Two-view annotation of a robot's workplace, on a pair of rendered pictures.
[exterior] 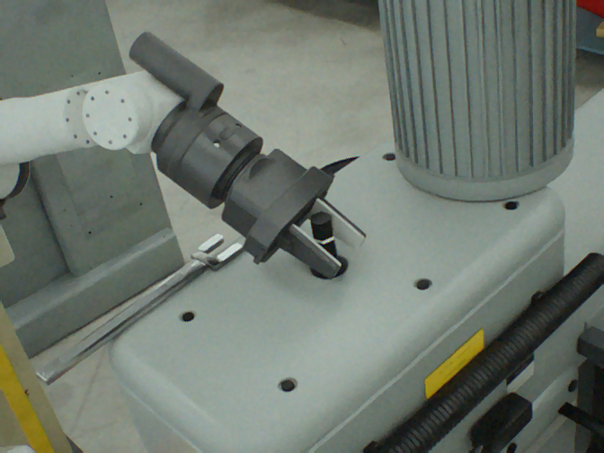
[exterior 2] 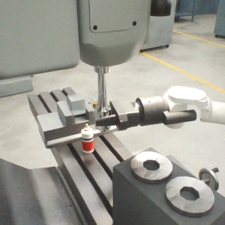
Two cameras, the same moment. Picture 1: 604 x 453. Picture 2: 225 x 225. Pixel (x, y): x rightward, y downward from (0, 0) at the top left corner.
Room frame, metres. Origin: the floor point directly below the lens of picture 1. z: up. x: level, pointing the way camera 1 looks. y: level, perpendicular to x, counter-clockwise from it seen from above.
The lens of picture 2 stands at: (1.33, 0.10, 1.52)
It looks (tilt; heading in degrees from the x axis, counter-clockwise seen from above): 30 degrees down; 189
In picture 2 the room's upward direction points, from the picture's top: straight up
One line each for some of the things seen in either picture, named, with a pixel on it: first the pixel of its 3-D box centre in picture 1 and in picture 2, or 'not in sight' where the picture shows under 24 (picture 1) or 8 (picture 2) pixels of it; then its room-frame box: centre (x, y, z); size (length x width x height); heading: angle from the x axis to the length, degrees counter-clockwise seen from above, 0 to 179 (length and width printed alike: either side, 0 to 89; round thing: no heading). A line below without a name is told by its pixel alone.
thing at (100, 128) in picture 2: not in sight; (103, 118); (0.69, -0.03, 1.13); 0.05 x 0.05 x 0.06
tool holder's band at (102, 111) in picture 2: not in sight; (102, 108); (0.69, -0.03, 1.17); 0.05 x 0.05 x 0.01
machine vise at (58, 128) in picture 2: not in sight; (84, 116); (0.48, -0.14, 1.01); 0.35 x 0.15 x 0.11; 124
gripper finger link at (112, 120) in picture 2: not in sight; (106, 122); (0.72, -0.01, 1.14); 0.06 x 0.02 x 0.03; 113
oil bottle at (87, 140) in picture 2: not in sight; (87, 137); (0.62, -0.10, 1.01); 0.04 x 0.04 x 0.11
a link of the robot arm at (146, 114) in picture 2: not in sight; (133, 113); (0.65, 0.06, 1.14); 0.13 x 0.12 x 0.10; 23
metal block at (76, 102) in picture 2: not in sight; (76, 104); (0.50, -0.17, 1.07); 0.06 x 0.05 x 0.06; 34
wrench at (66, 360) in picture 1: (141, 306); not in sight; (0.68, 0.17, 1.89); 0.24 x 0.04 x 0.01; 129
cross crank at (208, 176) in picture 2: not in sight; (202, 182); (0.39, 0.38, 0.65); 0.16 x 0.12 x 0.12; 126
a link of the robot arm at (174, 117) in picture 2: not in sight; (170, 112); (0.62, 0.17, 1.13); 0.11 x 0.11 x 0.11; 23
